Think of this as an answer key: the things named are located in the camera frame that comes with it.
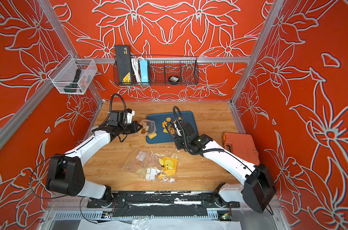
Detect metal kitchen tongs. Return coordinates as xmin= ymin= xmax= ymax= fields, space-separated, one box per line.
xmin=165 ymin=122 xmax=177 ymax=136

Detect yellow square cookie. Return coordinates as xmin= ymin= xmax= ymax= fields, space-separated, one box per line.
xmin=148 ymin=133 xmax=157 ymax=139

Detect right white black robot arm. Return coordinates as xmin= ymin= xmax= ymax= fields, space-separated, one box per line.
xmin=173 ymin=106 xmax=276 ymax=214

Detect small black round device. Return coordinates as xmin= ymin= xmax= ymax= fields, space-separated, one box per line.
xmin=168 ymin=76 xmax=180 ymax=85

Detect white coiled cable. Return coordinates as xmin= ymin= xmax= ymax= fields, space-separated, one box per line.
xmin=131 ymin=56 xmax=142 ymax=84

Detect clear acrylic wall bin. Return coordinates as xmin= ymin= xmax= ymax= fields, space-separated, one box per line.
xmin=48 ymin=53 xmax=97 ymax=95

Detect black wire wall basket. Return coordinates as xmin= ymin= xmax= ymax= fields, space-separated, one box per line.
xmin=113 ymin=55 xmax=199 ymax=86

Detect orange plastic tool case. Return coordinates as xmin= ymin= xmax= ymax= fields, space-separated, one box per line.
xmin=222 ymin=132 xmax=260 ymax=165

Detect dark green tool handle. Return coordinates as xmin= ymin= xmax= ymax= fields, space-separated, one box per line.
xmin=64 ymin=69 xmax=81 ymax=93

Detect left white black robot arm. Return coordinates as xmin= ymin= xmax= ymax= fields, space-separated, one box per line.
xmin=46 ymin=105 xmax=142 ymax=206

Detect teal plastic tray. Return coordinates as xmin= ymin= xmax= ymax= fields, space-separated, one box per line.
xmin=146 ymin=111 xmax=198 ymax=144

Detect black box yellow label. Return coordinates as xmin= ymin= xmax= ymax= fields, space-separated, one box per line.
xmin=115 ymin=45 xmax=132 ymax=85

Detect black mounting base rail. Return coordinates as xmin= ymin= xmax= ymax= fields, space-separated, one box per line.
xmin=86 ymin=191 xmax=241 ymax=209

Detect brown star cookie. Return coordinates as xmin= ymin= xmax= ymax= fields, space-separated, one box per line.
xmin=141 ymin=128 xmax=149 ymax=135

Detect light blue box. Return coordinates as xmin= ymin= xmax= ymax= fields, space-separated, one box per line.
xmin=139 ymin=59 xmax=149 ymax=85

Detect clear bag yellow dog print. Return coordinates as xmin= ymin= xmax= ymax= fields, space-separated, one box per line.
xmin=139 ymin=119 xmax=156 ymax=136

